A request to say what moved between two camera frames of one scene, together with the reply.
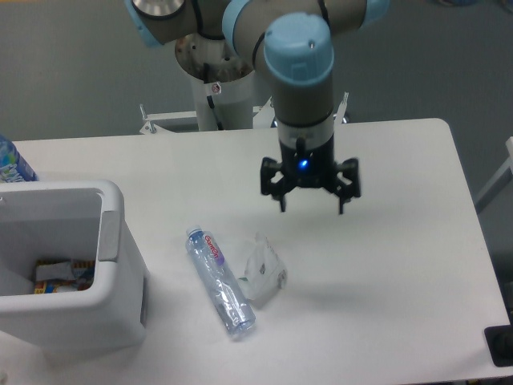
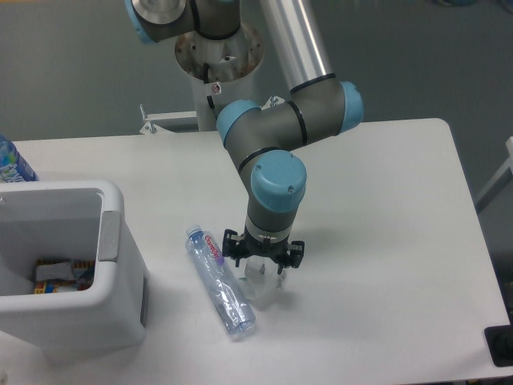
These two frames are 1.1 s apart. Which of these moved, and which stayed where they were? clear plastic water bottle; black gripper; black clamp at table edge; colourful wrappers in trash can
Moved: black gripper
Stayed: black clamp at table edge; colourful wrappers in trash can; clear plastic water bottle
